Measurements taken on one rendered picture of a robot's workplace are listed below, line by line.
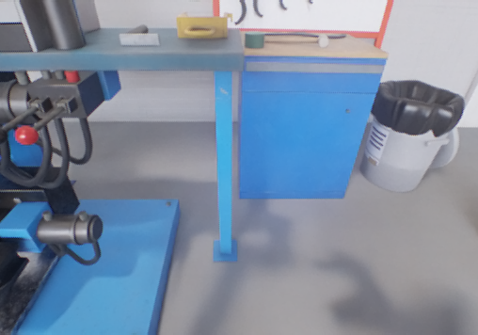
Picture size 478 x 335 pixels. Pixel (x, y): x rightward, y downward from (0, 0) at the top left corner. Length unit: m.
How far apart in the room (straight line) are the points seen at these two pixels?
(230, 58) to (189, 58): 0.10
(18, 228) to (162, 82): 1.95
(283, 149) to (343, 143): 0.36
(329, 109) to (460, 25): 1.93
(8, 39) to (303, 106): 1.21
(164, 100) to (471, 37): 2.91
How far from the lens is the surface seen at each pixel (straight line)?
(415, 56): 3.11
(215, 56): 0.74
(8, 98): 0.84
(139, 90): 2.82
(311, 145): 1.64
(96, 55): 0.81
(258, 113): 1.48
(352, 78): 1.54
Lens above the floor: 1.21
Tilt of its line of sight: 35 degrees down
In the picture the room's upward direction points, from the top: 1 degrees clockwise
